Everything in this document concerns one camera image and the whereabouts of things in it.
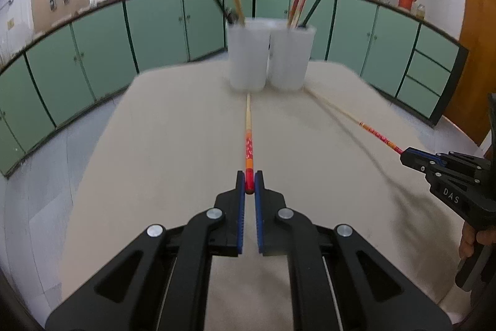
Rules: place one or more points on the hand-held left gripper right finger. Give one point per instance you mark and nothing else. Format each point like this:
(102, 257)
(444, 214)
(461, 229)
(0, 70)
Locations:
(269, 222)

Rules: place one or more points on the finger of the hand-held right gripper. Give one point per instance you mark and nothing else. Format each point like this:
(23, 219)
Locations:
(416, 165)
(424, 156)

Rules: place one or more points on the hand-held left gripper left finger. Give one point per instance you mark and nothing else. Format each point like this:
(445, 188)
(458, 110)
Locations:
(230, 222)

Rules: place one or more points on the red striped wooden chopstick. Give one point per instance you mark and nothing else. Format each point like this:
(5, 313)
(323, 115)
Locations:
(381, 137)

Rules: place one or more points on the white plastic container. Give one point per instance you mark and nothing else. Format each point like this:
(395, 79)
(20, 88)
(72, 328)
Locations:
(248, 55)
(290, 55)

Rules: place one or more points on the person's right hand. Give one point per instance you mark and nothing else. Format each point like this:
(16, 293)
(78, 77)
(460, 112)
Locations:
(467, 241)

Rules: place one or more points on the wooden door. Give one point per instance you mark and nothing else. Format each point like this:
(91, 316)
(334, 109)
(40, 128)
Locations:
(476, 44)

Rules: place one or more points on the glass jar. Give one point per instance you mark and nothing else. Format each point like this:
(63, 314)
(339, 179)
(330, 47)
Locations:
(420, 11)

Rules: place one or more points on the green kitchen base cabinets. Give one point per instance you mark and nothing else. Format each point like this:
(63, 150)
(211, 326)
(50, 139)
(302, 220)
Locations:
(100, 51)

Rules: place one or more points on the brown cardboard sheet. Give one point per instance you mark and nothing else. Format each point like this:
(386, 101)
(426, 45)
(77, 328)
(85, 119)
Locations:
(42, 17)

